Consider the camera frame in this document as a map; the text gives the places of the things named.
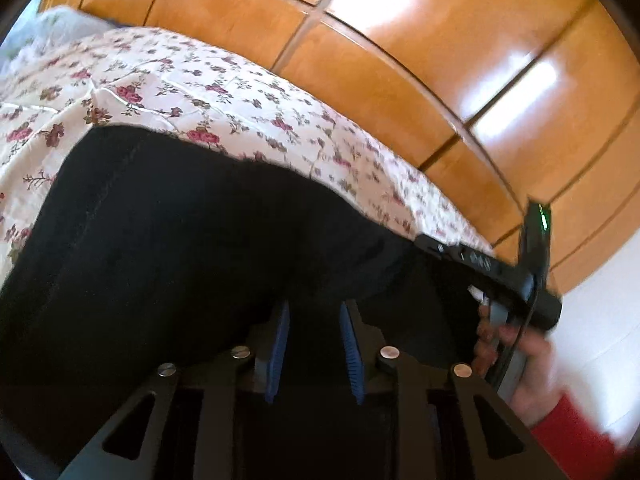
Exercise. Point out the black pants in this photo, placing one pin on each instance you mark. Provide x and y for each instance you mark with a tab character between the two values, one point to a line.
200	270

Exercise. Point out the person's right forearm red sleeve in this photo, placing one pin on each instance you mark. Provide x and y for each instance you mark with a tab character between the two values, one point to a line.
575	440

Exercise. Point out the person's right hand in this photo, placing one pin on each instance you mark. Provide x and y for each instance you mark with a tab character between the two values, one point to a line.
530	375

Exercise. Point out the floral bed sheet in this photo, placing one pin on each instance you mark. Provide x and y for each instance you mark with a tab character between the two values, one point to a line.
175	95

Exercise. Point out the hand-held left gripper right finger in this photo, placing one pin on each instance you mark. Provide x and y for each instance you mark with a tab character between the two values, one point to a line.
350	350

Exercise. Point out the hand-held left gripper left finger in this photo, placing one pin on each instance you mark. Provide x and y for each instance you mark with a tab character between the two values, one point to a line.
279	347

